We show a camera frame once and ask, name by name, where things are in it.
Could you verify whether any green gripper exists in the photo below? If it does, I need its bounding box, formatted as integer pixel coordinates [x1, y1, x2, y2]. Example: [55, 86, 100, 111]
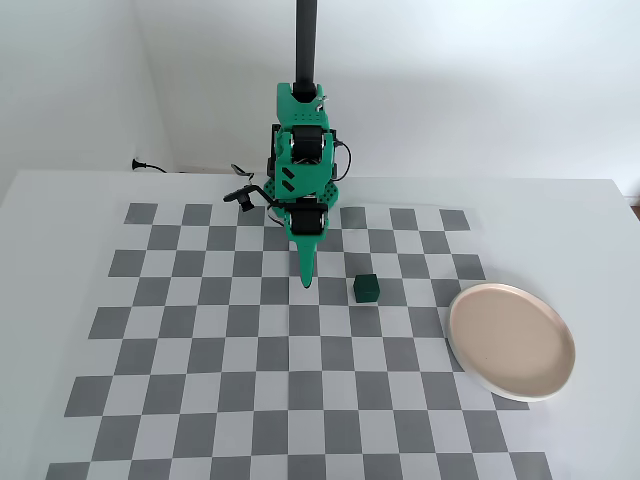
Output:
[282, 197, 331, 290]

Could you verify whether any black vertical pole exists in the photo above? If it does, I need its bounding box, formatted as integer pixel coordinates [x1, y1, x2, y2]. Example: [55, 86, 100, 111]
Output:
[294, 0, 320, 99]

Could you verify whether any pink round plate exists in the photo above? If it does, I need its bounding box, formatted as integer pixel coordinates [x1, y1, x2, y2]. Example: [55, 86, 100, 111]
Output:
[447, 282, 577, 403]

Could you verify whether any grey white checkerboard mat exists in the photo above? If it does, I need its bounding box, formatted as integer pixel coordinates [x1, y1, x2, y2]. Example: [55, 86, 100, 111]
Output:
[47, 202, 554, 480]

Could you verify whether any black wall power plug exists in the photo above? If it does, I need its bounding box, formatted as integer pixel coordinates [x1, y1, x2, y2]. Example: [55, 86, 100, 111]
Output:
[130, 157, 171, 175]

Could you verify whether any black wrist camera board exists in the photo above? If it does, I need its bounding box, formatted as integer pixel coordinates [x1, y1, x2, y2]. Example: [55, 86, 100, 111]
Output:
[223, 185, 266, 212]

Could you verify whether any dark green dice cube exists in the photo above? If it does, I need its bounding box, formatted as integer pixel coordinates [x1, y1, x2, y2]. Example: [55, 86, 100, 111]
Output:
[352, 272, 382, 304]

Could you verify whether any black arm wire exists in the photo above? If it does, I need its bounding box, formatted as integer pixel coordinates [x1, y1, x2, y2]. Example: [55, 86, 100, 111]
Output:
[332, 141, 352, 182]

